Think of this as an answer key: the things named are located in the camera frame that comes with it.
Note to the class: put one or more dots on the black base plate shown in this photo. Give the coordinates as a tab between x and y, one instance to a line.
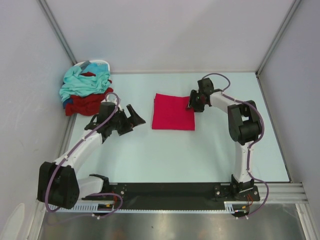
190	196

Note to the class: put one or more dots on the pink red t shirt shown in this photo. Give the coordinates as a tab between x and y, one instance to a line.
171	113

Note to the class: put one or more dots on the white laundry basket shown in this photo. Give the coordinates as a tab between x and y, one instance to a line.
94	66

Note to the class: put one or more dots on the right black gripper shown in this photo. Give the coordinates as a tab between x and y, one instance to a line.
192	103

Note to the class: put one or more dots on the teal t shirt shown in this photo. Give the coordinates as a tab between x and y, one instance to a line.
83	84

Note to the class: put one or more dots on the aluminium front rail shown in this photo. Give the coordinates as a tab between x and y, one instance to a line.
286	193

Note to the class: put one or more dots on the left slotted cable duct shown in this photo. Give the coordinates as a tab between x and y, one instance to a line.
89	207

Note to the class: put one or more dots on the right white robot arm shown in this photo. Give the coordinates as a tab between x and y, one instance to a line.
245	126

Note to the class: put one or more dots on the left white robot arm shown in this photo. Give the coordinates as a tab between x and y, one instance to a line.
58	184

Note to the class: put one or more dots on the dark red t shirt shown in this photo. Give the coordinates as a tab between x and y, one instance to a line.
88	105

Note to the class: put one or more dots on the aluminium corner post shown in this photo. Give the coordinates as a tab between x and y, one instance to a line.
49	15
278	35

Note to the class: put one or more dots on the navy blue t shirt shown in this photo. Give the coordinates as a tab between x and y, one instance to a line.
68	101

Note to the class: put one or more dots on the slotted cable duct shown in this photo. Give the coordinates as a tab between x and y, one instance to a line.
237	206
89	207

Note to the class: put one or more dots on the left aluminium corner post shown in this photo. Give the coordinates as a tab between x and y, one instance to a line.
49	15

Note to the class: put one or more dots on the right slotted cable duct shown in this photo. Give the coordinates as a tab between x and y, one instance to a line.
237	206

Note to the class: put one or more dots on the right aluminium corner post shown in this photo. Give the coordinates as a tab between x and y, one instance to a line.
278	35

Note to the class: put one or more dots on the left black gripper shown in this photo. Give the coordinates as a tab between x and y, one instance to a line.
129	123

